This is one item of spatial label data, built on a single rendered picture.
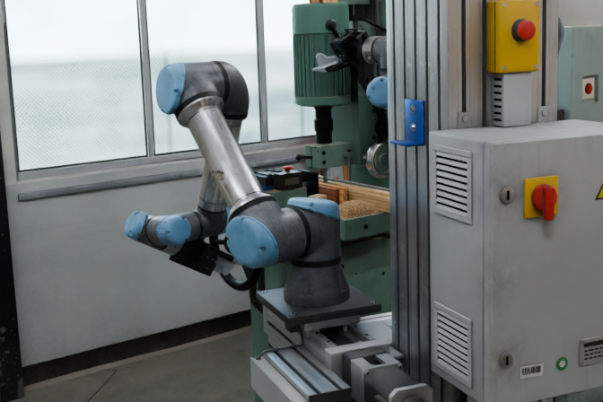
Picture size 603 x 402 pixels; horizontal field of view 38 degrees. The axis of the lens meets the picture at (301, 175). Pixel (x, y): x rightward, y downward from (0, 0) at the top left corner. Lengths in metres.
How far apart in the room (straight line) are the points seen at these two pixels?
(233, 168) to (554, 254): 0.73
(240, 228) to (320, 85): 0.89
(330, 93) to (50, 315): 1.73
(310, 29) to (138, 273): 1.70
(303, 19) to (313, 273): 0.96
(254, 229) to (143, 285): 2.18
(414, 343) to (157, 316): 2.30
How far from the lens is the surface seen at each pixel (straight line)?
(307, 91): 2.64
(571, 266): 1.59
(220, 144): 1.93
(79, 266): 3.81
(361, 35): 2.39
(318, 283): 1.93
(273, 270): 2.77
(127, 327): 3.98
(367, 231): 2.48
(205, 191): 2.23
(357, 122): 2.72
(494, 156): 1.46
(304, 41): 2.64
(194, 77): 2.01
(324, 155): 2.69
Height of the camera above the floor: 1.42
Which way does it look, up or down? 9 degrees down
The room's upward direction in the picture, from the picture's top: 2 degrees counter-clockwise
